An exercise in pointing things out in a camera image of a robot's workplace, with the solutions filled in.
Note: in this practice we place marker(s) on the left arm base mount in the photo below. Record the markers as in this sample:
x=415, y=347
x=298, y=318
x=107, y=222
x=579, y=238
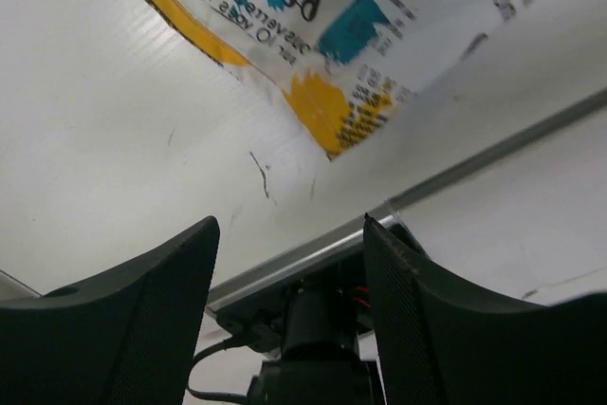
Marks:
x=363, y=346

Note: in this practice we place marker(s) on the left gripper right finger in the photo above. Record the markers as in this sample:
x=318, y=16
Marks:
x=444, y=340

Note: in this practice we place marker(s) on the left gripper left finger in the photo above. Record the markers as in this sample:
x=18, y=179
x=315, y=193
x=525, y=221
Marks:
x=123, y=336

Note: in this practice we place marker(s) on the aluminium table edge rail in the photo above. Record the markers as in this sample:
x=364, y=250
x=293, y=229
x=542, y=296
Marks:
x=82, y=192

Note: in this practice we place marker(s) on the printed white yellow teal shorts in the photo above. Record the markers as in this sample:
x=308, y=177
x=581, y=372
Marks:
x=345, y=67

